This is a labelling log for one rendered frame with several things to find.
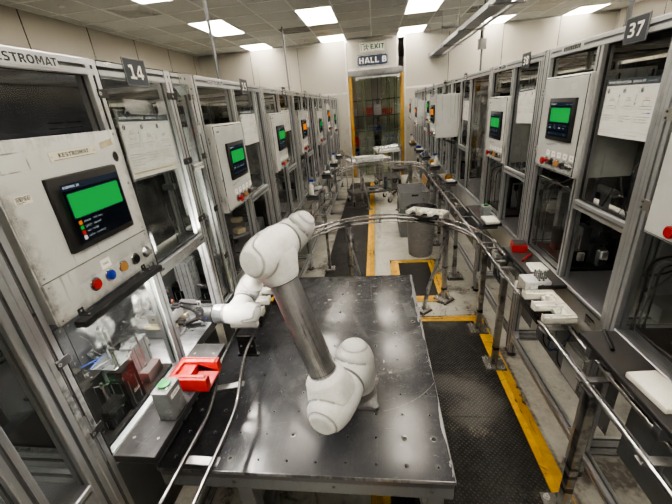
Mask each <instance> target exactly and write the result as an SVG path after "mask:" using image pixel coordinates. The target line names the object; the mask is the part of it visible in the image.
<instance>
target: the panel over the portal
mask: <svg viewBox="0 0 672 504"><path fill-rule="evenodd" d="M383 40H385V50H381V51H372V52H363V53H360V46H359V43H365V42H374V41H383ZM346 51H347V67H348V72H349V71H359V70H369V69H379V68H389V67H398V35H396V34H393V35H384V36H375V37H366V38H357V39H348V40H346ZM386 52H388V64H386V65H376V66H366V67H357V56H358V55H368V54H377V53H386Z"/></svg>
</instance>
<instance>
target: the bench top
mask: <svg viewBox="0 0 672 504"><path fill-rule="evenodd" d="M330 279H332V280H330ZM299 280H300V282H301V284H302V287H303V289H304V292H305V294H306V296H307V299H308V301H309V303H310V306H311V308H312V310H313V313H314V315H315V318H316V320H317V322H318V325H319V327H320V329H321V332H322V334H323V336H324V339H325V341H326V343H327V346H328V348H329V351H330V353H331V355H332V358H333V360H334V359H335V357H336V351H337V349H338V347H339V346H340V344H341V343H342V342H343V341H345V340H346V339H348V338H360V339H362V340H363V341H365V342H366V343H367V344H368V345H369V346H370V348H371V350H372V352H373V355H374V361H375V377H378V379H379V382H378V385H377V401H378V404H379V410H378V411H372V410H362V409H356V411H355V413H354V415H353V417H352V418H351V420H350V421H349V423H348V424H347V425H346V426H345V427H344V428H343V429H341V430H340V431H339V432H337V433H333V434H330V435H324V434H321V433H319V432H317V431H316V430H315V429H314V428H313V427H312V426H311V424H310V422H309V420H308V415H307V406H308V404H309V403H308V396H307V387H306V380H307V377H308V375H309V373H308V371H307V368H306V366H305V364H304V362H303V360H302V357H301V355H300V353H299V351H298V348H297V346H296V344H295V342H294V340H293V337H292V335H291V333H290V331H289V328H288V326H287V324H286V322H285V320H284V317H283V315H282V313H281V311H280V308H279V306H278V305H272V309H271V311H270V313H269V315H268V317H267V319H266V321H265V323H264V325H263V327H259V329H258V331H257V333H256V334H257V337H256V339H255V341H256V346H257V350H258V352H260V353H261V354H260V356H246V358H245V363H244V369H243V377H242V381H244V387H241V391H240V397H239V402H238V406H237V410H236V413H235V416H234V419H233V422H232V424H231V427H230V429H229V431H228V434H227V436H226V438H225V440H224V443H223V445H222V447H221V449H220V452H219V454H218V456H217V457H220V461H219V463H218V465H217V466H213V467H212V470H211V472H210V474H209V476H208V477H221V478H241V479H261V480H281V481H301V482H320V483H340V484H360V485H380V486H400V487H420V488H440V489H454V487H455V485H456V484H457V482H456V477H455V472H454V468H453V463H452V459H451V454H450V449H449V445H448V440H447V436H446V431H445V426H444V422H443V417H442V413H441V408H440V403H439V399H438V394H437V390H436V385H435V380H434V376H433V371H432V367H431V362H430V358H429V355H428V348H427V344H426V339H425V336H424V331H423V325H422V320H421V316H420V313H419V307H418V302H417V297H416V293H415V288H414V284H413V279H412V275H379V276H340V277H302V278H299ZM374 285H376V286H374ZM342 293H344V295H342ZM339 311H342V312H341V313H339ZM238 352H239V347H238V343H237V339H234V340H233V342H232V343H231V345H230V347H229V349H228V351H227V353H226V355H225V358H224V361H223V364H222V369H221V372H220V377H219V381H218V385H222V384H228V383H234V382H239V375H240V368H241V362H242V358H243V356H238ZM214 384H215V382H214V383H213V385H212V387H211V388H210V390H209V392H202V393H201V395H200V397H199V398H198V400H197V402H196V403H195V405H194V407H193V408H192V410H191V412H190V413H189V415H188V417H187V419H186V420H185V422H184V424H183V425H182V427H181V429H180V430H179V432H178V434H177V435H176V437H175V439H174V440H173V442H172V444H171V445H170V447H169V449H168V450H167V452H166V454H165V455H164V457H163V459H162V460H161V462H160V464H159V465H158V467H157V470H158V471H160V472H161V474H162V475H174V473H175V472H176V470H177V468H178V466H179V463H180V462H181V460H182V458H183V456H184V455H185V453H186V451H187V449H188V448H189V446H190V444H191V442H192V440H193V438H194V436H195V435H196V433H197V431H198V429H199V427H200V425H201V423H202V421H203V419H204V417H205V415H206V412H207V409H208V407H209V404H210V400H211V397H212V393H213V392H212V388H213V386H214ZM237 389H238V388H233V389H228V390H222V391H216V395H215V399H214V402H213V406H212V409H211V412H210V414H209V417H208V419H207V422H206V424H205V426H204V428H203V430H202V432H201V433H200V435H199V437H198V439H197V441H196V443H195V445H194V447H193V449H192V451H191V452H190V454H189V456H210V457H213V455H214V453H215V451H216V448H217V446H218V444H219V442H220V440H221V438H222V435H223V433H224V431H225V429H226V427H227V424H228V422H229V419H230V417H231V414H232V411H233V407H234V404H235V399H236V394H237ZM432 437H435V438H436V441H432V440H431V438H432ZM406 463H407V464H409V468H405V466H404V465H405V464H406Z"/></svg>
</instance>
